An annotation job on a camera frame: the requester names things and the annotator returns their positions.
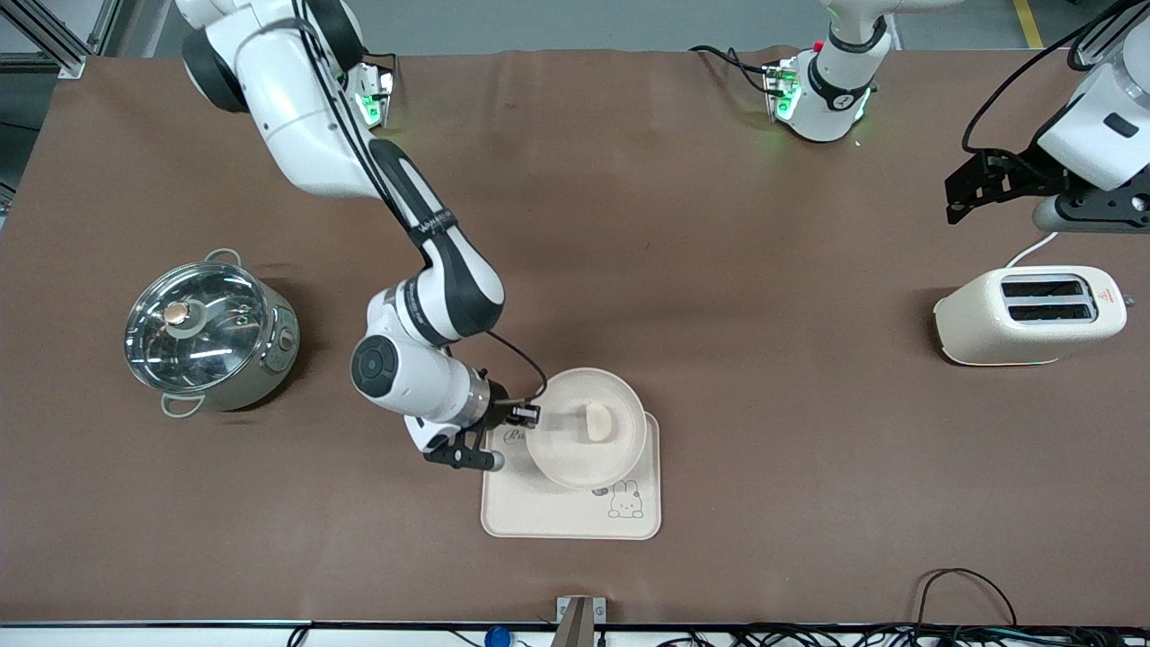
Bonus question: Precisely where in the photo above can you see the cream round plate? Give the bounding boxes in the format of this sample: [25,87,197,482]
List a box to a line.
[526,368,648,492]

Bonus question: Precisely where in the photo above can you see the cream rabbit print tray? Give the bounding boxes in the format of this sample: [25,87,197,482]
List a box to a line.
[481,412,662,540]

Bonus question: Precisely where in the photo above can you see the cream two-slot toaster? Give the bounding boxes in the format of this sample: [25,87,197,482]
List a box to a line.
[933,265,1137,367]

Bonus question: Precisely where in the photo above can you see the silver pot with glass lid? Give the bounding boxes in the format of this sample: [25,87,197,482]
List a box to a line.
[124,249,302,420]

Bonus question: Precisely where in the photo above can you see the brown table cover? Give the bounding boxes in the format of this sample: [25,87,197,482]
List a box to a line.
[0,45,1150,626]

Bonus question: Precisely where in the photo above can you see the glass pot lid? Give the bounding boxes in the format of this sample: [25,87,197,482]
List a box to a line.
[124,262,271,394]

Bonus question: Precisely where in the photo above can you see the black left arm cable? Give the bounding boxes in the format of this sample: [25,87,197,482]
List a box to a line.
[961,0,1135,155]

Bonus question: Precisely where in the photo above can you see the white toaster cable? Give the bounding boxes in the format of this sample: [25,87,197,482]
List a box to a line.
[1004,231,1063,269]

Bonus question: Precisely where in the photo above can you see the grey metal bracket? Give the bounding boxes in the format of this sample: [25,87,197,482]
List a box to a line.
[550,596,608,647]

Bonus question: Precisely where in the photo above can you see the black left base cable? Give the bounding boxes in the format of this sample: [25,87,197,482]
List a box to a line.
[689,45,779,96]

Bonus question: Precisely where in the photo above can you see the black looped cable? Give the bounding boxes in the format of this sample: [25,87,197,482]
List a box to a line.
[916,567,1021,630]

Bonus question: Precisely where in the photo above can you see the tangled black cables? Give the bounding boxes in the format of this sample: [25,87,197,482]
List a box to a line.
[654,622,1150,647]

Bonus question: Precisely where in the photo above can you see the aluminium frame profile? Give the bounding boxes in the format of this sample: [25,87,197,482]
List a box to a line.
[0,0,123,78]

